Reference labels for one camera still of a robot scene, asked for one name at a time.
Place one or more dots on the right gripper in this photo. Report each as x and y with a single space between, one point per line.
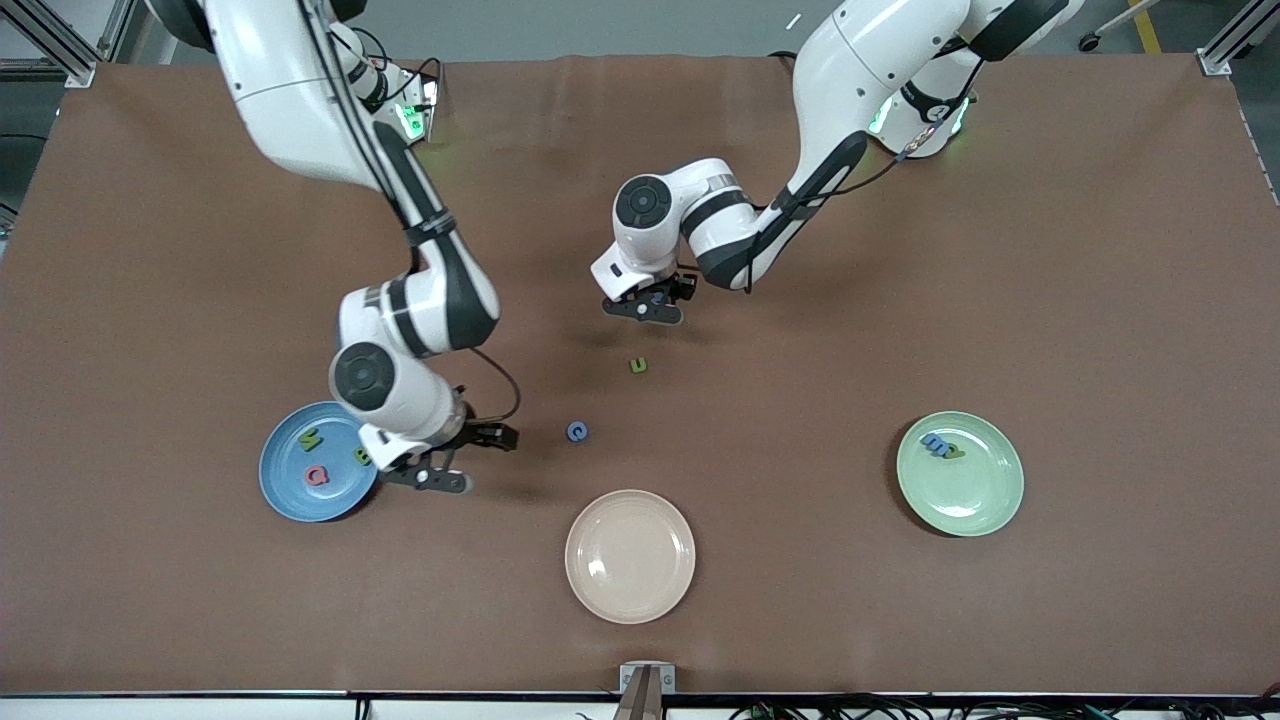
481 433

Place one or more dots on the grey metal bracket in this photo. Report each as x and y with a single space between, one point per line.
626 680

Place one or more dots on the yellow floor tape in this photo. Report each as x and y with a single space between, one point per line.
1148 35

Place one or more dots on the blue foam letter G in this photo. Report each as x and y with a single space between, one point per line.
570 432

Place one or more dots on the aluminium camera mast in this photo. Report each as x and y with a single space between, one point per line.
640 700

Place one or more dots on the red foam letter G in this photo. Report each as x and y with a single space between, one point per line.
310 476

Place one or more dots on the blue foam letter m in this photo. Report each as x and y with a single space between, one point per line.
935 443

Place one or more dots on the beige plate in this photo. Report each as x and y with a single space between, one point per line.
630 556

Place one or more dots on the green foam letter N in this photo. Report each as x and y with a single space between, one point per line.
310 439

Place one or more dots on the green plate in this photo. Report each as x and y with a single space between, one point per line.
975 495

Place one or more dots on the brown table mat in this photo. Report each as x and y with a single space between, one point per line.
200 250

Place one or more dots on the blue plate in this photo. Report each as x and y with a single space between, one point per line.
290 490

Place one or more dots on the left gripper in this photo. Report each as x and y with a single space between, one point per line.
682 287

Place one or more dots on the aluminium frame profile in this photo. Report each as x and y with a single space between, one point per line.
75 65
115 30
1215 58

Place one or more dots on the white pole with caster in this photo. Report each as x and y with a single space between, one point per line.
1086 42

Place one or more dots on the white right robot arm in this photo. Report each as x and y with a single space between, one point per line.
290 90

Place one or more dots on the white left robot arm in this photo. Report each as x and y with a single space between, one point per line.
860 70

